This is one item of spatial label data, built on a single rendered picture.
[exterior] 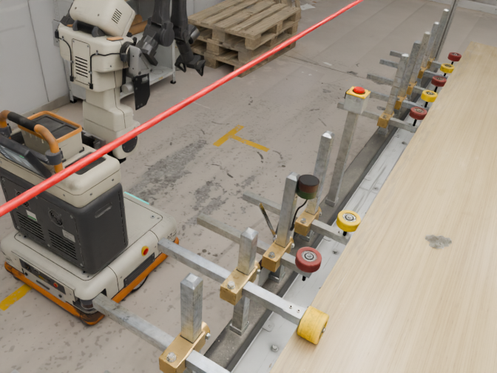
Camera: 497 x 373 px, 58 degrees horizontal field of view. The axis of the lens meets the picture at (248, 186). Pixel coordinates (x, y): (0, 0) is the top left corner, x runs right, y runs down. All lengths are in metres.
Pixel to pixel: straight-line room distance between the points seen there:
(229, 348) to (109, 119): 1.18
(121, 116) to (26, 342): 1.12
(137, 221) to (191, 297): 1.48
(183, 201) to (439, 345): 2.03
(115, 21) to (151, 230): 1.03
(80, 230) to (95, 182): 0.22
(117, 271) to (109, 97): 0.80
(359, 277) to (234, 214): 1.61
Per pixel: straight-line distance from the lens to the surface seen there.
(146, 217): 2.46
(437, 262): 1.56
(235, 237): 1.51
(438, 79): 2.89
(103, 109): 2.15
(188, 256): 1.30
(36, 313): 2.50
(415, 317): 1.37
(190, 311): 1.03
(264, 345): 1.54
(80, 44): 2.02
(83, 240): 2.02
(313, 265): 1.39
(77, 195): 1.87
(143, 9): 4.52
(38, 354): 2.36
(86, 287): 2.17
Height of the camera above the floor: 1.90
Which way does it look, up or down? 37 degrees down
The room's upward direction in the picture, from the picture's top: 6 degrees clockwise
